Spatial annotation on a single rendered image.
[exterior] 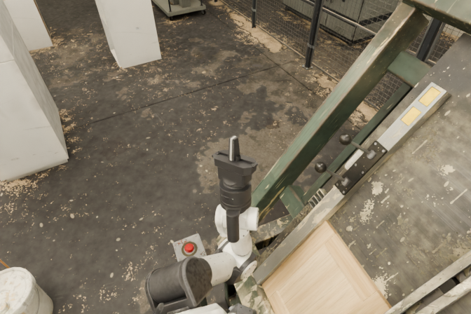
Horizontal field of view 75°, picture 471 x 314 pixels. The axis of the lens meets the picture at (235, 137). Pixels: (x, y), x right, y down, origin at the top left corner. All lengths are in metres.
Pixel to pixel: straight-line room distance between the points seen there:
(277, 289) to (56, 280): 1.74
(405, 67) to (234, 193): 0.70
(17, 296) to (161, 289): 1.44
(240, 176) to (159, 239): 1.80
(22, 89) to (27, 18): 2.68
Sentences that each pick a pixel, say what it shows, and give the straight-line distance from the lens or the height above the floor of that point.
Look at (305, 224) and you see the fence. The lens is 1.16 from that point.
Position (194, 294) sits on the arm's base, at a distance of 0.88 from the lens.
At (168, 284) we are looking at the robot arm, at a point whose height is 1.34.
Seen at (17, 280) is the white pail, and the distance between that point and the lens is 2.32.
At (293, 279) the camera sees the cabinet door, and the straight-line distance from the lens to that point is 1.26.
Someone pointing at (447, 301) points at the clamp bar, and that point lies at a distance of 0.95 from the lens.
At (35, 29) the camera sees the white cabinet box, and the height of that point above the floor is 0.28.
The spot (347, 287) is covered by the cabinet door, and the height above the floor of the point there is 1.16.
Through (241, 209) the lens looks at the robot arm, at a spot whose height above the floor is 1.46.
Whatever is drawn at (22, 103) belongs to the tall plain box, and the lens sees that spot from 2.88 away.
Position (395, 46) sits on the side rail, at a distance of 1.16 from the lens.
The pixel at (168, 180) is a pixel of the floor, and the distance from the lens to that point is 2.83.
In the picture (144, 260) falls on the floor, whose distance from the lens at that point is 2.47.
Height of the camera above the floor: 2.17
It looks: 43 degrees down
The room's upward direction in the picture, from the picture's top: straight up
